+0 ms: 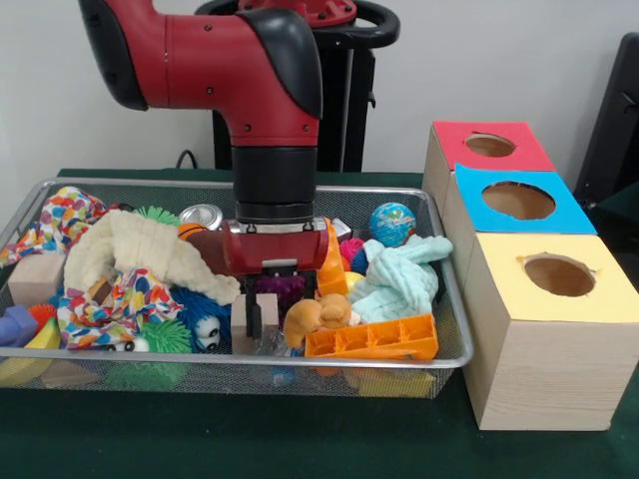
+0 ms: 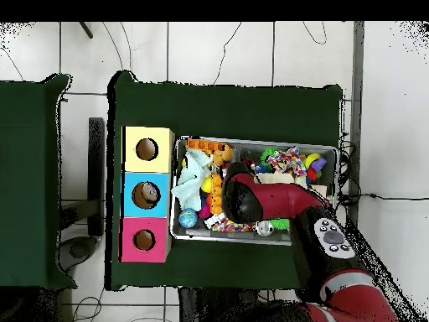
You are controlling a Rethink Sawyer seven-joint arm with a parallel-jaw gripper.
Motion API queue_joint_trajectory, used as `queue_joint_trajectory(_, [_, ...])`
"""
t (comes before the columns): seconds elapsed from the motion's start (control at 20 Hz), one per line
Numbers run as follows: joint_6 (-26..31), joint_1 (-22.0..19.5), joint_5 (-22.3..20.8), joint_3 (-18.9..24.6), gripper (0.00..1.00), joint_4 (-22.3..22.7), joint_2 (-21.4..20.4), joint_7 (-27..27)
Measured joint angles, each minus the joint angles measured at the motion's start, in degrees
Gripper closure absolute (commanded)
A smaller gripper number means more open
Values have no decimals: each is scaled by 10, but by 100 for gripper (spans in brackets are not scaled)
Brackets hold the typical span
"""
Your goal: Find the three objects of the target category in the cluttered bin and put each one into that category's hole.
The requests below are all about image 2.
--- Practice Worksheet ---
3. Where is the mint green cloth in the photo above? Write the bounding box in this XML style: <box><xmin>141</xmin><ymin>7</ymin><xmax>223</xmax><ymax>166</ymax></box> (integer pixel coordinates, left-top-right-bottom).
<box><xmin>170</xmin><ymin>148</ymin><xmax>214</xmax><ymax>212</ymax></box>

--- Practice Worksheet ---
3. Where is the blue globe ball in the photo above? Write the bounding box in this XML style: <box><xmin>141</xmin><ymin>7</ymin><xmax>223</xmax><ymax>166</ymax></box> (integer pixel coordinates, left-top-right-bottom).
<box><xmin>178</xmin><ymin>207</ymin><xmax>199</xmax><ymax>229</ymax></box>

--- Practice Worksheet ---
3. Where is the black cable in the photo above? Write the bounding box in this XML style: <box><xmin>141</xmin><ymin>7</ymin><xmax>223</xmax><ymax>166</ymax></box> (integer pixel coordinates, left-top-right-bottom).
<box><xmin>338</xmin><ymin>192</ymin><xmax>429</xmax><ymax>206</ymax></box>

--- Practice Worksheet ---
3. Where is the cream muslin cloth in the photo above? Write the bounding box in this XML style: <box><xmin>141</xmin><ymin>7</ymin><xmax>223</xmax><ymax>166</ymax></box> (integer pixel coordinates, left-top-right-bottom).
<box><xmin>256</xmin><ymin>172</ymin><xmax>308</xmax><ymax>187</ymax></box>

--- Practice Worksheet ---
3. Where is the colourful spotted cloth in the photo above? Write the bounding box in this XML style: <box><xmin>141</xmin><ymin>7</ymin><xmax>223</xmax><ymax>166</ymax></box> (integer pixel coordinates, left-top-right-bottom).
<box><xmin>266</xmin><ymin>146</ymin><xmax>308</xmax><ymax>176</ymax></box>

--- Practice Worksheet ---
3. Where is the shallow metal mesh bin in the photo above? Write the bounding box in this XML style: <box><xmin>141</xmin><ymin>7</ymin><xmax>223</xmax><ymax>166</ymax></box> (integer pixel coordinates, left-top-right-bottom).
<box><xmin>169</xmin><ymin>135</ymin><xmax>339</xmax><ymax>246</ymax></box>

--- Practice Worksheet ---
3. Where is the wooden box with three holes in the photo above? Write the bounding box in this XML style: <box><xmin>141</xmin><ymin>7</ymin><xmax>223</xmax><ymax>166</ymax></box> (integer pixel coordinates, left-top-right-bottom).
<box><xmin>118</xmin><ymin>126</ymin><xmax>176</xmax><ymax>263</ymax></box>

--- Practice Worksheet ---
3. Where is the clear plastic bottle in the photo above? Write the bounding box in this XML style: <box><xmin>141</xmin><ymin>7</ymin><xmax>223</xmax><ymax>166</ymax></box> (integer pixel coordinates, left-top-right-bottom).
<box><xmin>141</xmin><ymin>182</ymin><xmax>161</xmax><ymax>203</ymax></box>

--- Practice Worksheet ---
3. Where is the dark green side table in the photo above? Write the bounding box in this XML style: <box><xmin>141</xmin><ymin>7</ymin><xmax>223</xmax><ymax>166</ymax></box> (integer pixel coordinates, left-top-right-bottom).
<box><xmin>0</xmin><ymin>72</ymin><xmax>78</xmax><ymax>290</ymax></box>

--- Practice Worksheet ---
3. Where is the grey metal bar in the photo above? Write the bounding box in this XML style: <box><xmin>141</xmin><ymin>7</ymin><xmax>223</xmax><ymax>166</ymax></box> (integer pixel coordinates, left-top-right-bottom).
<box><xmin>344</xmin><ymin>21</ymin><xmax>365</xmax><ymax>229</ymax></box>

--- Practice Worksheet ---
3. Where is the long orange toy brick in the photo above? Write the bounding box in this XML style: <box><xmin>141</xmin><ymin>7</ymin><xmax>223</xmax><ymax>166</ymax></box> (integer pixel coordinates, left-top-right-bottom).
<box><xmin>209</xmin><ymin>174</ymin><xmax>224</xmax><ymax>215</ymax></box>

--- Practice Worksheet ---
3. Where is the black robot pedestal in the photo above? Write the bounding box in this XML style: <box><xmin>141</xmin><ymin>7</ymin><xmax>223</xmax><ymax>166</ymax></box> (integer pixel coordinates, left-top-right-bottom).
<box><xmin>177</xmin><ymin>286</ymin><xmax>302</xmax><ymax>322</ymax></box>

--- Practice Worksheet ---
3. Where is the wide orange toy brick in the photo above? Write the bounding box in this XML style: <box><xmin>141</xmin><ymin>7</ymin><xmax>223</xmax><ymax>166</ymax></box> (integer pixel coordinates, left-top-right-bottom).
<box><xmin>185</xmin><ymin>138</ymin><xmax>226</xmax><ymax>153</ymax></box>

